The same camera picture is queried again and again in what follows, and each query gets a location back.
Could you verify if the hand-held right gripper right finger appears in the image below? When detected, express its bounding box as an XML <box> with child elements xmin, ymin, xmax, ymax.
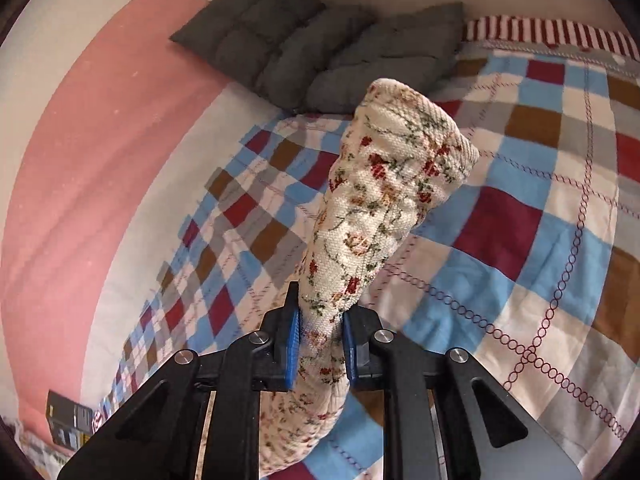
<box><xmin>342</xmin><ymin>307</ymin><xmax>583</xmax><ymax>480</ymax></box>

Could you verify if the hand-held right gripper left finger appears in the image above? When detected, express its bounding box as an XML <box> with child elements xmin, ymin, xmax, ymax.
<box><xmin>57</xmin><ymin>282</ymin><xmax>301</xmax><ymax>480</ymax></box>

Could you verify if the cream floral knit garment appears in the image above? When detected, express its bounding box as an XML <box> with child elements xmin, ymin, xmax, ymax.
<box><xmin>257</xmin><ymin>78</ymin><xmax>480</xmax><ymax>480</ymax></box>

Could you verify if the checkered patchwork blanket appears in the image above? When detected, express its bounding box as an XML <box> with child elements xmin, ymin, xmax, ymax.
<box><xmin>97</xmin><ymin>42</ymin><xmax>640</xmax><ymax>480</ymax></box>

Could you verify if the black cardboard box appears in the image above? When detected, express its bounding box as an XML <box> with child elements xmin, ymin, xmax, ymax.
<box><xmin>46</xmin><ymin>390</ymin><xmax>95</xmax><ymax>449</ymax></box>

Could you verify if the grey tufted cushion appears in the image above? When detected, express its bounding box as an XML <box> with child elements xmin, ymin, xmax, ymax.
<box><xmin>169</xmin><ymin>0</ymin><xmax>327</xmax><ymax>111</ymax></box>
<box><xmin>306</xmin><ymin>2</ymin><xmax>465</xmax><ymax>115</ymax></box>
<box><xmin>260</xmin><ymin>4</ymin><xmax>378</xmax><ymax>113</ymax></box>

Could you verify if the red white striped pillow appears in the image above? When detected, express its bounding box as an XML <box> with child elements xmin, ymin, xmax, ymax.
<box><xmin>461</xmin><ymin>16</ymin><xmax>640</xmax><ymax>60</ymax></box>

